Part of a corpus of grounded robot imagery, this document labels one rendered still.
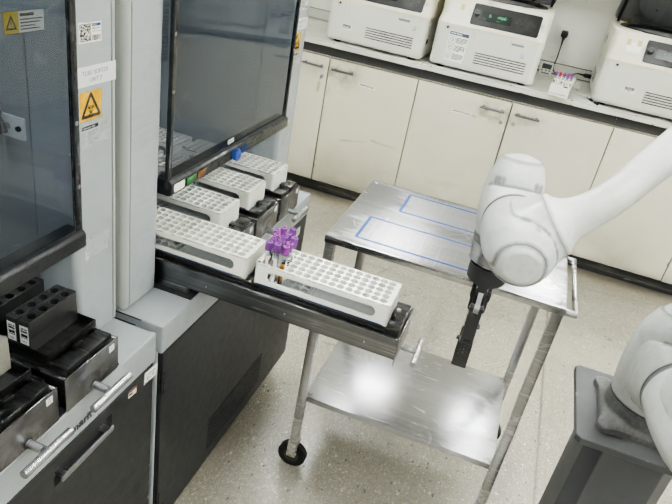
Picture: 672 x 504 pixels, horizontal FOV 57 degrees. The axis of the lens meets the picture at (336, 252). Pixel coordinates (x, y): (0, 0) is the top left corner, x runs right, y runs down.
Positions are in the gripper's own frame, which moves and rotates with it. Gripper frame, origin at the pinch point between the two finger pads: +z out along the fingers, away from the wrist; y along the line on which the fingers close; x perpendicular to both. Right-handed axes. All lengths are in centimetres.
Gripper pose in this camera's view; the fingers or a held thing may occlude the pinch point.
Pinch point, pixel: (463, 347)
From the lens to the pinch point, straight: 131.3
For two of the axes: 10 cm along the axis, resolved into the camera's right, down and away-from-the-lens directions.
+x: 9.3, 2.9, -2.2
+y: -3.2, 4.1, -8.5
